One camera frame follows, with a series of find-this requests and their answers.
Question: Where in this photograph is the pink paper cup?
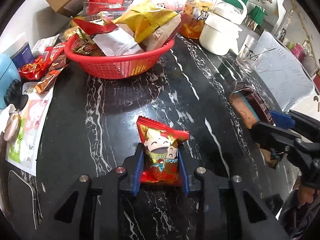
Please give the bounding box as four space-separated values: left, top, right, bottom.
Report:
157 1 184 12

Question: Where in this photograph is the cream white kettle jug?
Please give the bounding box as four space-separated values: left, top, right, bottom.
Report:
199 0 247 56

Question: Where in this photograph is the white desiccant packet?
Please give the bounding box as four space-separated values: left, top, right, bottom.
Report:
31 34 59 58

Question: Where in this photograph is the pink green leaflet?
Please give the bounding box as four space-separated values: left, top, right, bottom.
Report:
5 82 54 176

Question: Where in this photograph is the green red date snack bag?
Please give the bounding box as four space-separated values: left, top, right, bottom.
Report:
73 28 105 57

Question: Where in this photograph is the blue jar white lid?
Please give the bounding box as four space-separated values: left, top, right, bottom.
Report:
10 42 35 69

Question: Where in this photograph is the white red plum drink bag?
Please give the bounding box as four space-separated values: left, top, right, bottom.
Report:
143 14 181 51

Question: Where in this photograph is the red cartoon candy packet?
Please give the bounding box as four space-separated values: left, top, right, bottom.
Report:
137 116 189 186

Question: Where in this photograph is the person right hand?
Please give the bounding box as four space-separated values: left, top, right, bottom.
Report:
297 184 318 205

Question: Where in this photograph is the yellow crispy snack bag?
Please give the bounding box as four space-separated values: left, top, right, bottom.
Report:
60 27 78 42

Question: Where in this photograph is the glass mug with cartoon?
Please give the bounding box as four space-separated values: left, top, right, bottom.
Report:
236 35 266 73

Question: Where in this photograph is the red sauce sachet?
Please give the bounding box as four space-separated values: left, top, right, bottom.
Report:
43 42 67 71

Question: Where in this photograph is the red plastic basket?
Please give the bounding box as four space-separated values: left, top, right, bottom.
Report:
65 34 175 80

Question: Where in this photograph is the dark brown chocolate bar packet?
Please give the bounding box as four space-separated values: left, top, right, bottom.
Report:
229 82 274 129

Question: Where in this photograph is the amber drink plastic bottle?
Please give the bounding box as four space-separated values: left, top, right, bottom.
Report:
179 0 213 40

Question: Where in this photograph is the grey leaf pattern chair cushion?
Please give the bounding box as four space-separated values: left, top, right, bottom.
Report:
254 31 317 115

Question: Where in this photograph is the blue robot shaped gadget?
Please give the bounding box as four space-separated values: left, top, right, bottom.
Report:
0 54 28 110

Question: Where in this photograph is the red snack bag in tray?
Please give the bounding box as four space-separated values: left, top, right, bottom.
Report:
83 0 126 15

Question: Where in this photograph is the lower green tote bag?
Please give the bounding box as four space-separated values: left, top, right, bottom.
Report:
248 5 268 25

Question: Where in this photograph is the yellow snack packet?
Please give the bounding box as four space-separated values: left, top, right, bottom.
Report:
112 0 178 43

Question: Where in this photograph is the red gold candy packet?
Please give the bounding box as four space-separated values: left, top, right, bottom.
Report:
73 18 117 35

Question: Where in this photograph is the clear zip bag with snack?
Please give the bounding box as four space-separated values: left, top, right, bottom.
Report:
93 27 144 56

